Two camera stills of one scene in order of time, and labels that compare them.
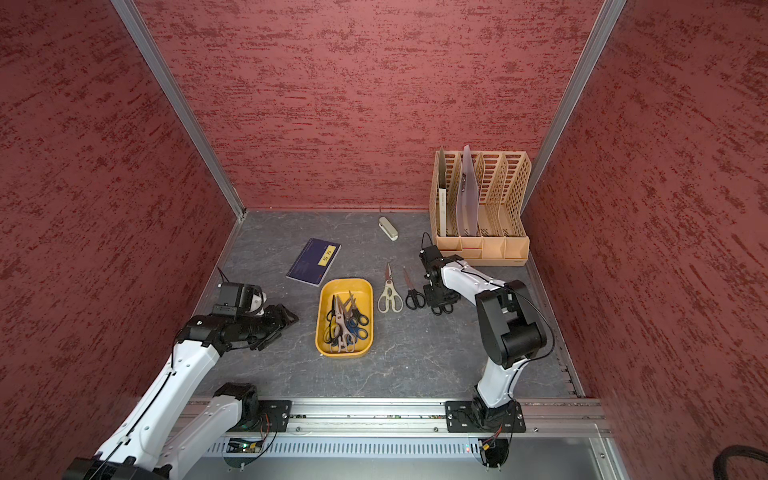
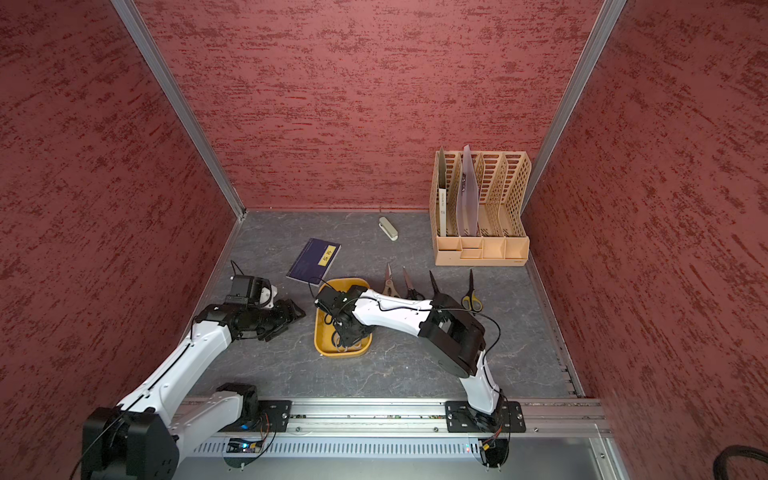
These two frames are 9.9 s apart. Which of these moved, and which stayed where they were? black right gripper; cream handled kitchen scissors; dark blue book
Moved: black right gripper
Stayed: dark blue book; cream handled kitchen scissors
